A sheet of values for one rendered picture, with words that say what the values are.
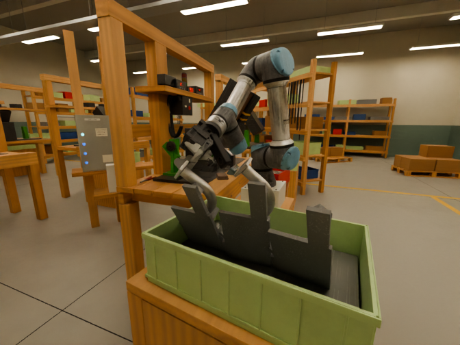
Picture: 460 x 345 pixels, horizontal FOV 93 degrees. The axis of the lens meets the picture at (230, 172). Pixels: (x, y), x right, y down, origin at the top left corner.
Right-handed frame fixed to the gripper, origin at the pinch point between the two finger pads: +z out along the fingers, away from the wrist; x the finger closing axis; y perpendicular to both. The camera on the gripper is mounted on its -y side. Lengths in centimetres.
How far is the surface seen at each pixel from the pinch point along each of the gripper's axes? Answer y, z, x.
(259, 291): -30.1, 18.6, 6.7
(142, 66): 578, -924, -821
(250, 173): -13.4, -2.7, 13.3
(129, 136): 44, -42, -70
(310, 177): -181, -283, -190
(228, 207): -23.7, -17.0, -28.5
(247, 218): -21.1, 2.9, 4.5
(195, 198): -6.5, 5.1, 0.0
